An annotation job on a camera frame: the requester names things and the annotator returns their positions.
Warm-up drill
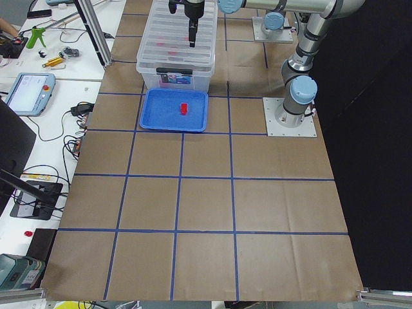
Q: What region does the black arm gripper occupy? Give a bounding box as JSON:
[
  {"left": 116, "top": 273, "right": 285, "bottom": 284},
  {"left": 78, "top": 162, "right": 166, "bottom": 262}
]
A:
[{"left": 169, "top": 0, "right": 204, "bottom": 48}]

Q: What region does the clear plastic box lid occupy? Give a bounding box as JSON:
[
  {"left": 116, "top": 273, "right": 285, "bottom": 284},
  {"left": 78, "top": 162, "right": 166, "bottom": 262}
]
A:
[{"left": 136, "top": 1, "right": 218, "bottom": 73}]

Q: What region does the red block from tray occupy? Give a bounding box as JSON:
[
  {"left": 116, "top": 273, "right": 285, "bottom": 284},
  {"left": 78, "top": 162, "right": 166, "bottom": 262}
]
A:
[{"left": 180, "top": 102, "right": 188, "bottom": 115}]

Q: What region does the clear plastic storage box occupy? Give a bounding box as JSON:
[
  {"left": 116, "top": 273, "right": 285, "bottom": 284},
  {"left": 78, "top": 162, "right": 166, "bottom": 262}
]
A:
[{"left": 136, "top": 1, "right": 218, "bottom": 92}]

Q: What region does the green device box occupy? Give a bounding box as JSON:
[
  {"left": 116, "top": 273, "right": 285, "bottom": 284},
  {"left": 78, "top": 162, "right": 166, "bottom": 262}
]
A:
[{"left": 1, "top": 254, "right": 45, "bottom": 292}]

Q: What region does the blue plastic tray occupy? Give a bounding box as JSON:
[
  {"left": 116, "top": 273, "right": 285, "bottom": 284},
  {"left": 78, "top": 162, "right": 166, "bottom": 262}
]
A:
[{"left": 140, "top": 88, "right": 209, "bottom": 133}]

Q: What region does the black power adapter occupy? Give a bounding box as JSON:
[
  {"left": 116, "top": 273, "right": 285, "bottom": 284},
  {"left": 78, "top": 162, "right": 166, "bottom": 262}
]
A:
[{"left": 70, "top": 102, "right": 94, "bottom": 117}]

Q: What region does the yellow brass tool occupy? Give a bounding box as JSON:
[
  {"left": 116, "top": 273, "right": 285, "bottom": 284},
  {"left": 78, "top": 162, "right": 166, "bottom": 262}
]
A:
[{"left": 42, "top": 56, "right": 65, "bottom": 68}]

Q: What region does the black phone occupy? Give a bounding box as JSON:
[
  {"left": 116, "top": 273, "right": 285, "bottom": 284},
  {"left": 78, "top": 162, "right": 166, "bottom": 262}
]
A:
[{"left": 27, "top": 9, "right": 52, "bottom": 19}]

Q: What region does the teach pendant tablet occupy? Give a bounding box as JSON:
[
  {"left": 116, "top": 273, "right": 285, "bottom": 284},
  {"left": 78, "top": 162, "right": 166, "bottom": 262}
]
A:
[{"left": 5, "top": 73, "right": 56, "bottom": 117}]

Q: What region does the black monitor stand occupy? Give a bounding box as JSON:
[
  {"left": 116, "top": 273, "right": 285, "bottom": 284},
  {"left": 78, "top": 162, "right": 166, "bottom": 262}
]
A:
[{"left": 1, "top": 169, "right": 63, "bottom": 221}]

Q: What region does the black box latch handle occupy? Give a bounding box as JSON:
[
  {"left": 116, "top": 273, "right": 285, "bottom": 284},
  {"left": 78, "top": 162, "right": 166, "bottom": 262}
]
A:
[{"left": 156, "top": 68, "right": 193, "bottom": 76}]

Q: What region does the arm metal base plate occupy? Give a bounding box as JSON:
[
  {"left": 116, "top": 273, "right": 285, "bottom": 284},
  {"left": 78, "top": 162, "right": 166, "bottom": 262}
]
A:
[
  {"left": 252, "top": 17, "right": 294, "bottom": 44},
  {"left": 263, "top": 97, "right": 317, "bottom": 138}
]

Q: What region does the aluminium frame post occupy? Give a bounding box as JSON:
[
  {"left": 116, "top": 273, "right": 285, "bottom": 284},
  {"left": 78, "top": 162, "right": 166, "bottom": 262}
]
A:
[{"left": 73, "top": 0, "right": 113, "bottom": 68}]

